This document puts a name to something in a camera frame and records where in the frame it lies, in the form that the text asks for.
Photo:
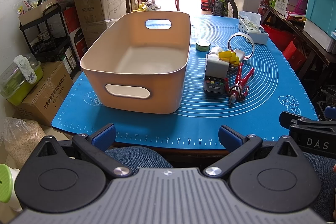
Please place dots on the blue jeans leg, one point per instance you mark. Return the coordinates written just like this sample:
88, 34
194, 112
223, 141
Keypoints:
136, 157

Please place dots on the yellow toy gun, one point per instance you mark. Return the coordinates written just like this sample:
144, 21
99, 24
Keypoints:
230, 57

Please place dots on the blue silicone baking mat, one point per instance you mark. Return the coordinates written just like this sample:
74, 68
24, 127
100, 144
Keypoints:
274, 88

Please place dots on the dark wooden side shelf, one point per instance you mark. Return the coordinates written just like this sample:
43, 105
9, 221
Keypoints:
309, 55

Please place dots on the small white pill bottle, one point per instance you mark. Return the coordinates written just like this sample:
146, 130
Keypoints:
216, 50

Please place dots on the white usb wall charger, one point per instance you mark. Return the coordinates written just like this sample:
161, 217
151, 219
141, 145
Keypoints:
215, 67

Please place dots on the patterned tissue box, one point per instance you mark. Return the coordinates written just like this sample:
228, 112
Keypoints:
250, 24

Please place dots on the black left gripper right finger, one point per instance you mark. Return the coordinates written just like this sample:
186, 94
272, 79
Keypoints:
275, 176

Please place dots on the floor cardboard box chinese text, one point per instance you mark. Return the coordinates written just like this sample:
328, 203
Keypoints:
46, 97

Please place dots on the green white stool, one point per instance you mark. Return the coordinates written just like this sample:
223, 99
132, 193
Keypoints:
7, 192

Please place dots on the large stacked cardboard box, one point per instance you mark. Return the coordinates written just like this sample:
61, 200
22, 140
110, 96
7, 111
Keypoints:
95, 16

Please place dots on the black metal shelf rack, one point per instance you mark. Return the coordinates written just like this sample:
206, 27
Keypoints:
48, 39

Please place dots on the open cardboard box on rack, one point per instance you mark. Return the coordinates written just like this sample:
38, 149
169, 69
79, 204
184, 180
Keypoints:
35, 13

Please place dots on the green plastic lidded container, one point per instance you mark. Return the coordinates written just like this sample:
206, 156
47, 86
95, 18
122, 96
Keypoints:
15, 85

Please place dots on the red white appliance box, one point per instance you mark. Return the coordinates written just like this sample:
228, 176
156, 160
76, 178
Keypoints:
75, 32

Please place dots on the beige plastic storage bin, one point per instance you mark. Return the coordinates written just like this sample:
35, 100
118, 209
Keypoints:
139, 63

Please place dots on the plastic bag of grain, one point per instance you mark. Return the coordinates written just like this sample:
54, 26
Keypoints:
20, 138

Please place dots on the clear tape roll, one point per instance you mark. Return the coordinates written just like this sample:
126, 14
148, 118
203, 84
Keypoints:
245, 48

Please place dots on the white rolled cloth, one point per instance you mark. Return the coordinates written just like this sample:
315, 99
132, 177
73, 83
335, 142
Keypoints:
26, 69

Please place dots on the black tv remote control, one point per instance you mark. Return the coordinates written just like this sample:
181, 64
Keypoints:
213, 85

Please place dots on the teal plastic crate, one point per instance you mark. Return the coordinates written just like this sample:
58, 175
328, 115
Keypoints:
322, 13

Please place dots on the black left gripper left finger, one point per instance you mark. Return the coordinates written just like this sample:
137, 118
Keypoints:
63, 176

